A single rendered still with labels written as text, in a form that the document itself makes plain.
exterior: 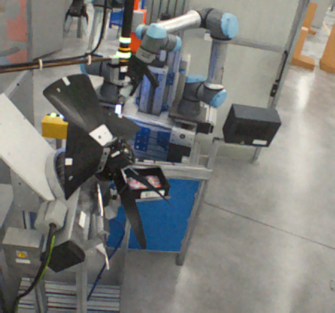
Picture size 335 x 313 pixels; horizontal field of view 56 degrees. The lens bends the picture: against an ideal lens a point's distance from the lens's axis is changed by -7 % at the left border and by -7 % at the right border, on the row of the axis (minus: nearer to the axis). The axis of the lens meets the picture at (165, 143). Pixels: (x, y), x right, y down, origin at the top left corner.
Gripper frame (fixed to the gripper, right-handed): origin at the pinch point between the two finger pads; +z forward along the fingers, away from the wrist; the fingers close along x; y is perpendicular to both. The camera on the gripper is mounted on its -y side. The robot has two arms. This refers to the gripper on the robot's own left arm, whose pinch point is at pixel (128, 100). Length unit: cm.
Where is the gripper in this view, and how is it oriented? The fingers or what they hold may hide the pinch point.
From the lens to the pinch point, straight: 148.8
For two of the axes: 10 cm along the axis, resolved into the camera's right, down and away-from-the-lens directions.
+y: -8.9, -3.6, -2.8
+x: 0.6, 5.1, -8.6
